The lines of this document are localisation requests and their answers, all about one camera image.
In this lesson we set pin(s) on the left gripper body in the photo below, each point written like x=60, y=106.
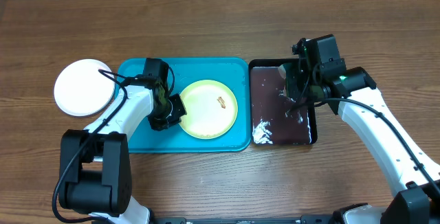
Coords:
x=168, y=114

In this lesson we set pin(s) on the yellow plate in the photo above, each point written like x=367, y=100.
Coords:
x=211, y=109

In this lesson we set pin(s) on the pink plate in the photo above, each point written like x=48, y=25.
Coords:
x=81, y=90

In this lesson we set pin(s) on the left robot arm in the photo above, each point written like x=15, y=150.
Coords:
x=95, y=172

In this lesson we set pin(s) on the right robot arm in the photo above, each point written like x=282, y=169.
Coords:
x=412, y=176

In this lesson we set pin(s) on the green scrub sponge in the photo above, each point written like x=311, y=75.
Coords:
x=289, y=72

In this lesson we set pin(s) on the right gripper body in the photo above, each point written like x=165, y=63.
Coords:
x=314, y=90

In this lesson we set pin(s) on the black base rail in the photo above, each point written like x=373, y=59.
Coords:
x=304, y=219

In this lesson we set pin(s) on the black water basin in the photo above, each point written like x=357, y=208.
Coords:
x=273, y=123

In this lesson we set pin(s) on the teal plastic tray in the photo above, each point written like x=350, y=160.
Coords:
x=232, y=72

